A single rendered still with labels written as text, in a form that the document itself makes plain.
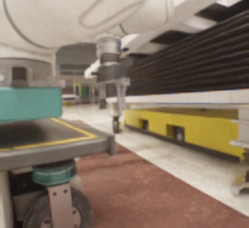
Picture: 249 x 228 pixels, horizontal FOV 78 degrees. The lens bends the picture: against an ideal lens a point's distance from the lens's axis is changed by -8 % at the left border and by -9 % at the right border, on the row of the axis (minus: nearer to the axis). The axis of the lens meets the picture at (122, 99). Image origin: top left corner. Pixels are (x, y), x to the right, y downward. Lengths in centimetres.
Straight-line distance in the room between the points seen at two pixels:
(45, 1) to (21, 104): 18
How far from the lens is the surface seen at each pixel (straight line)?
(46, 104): 34
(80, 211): 51
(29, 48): 36
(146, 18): 54
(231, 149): 114
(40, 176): 43
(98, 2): 23
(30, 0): 28
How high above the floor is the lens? 41
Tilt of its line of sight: level
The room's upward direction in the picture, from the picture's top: 2 degrees counter-clockwise
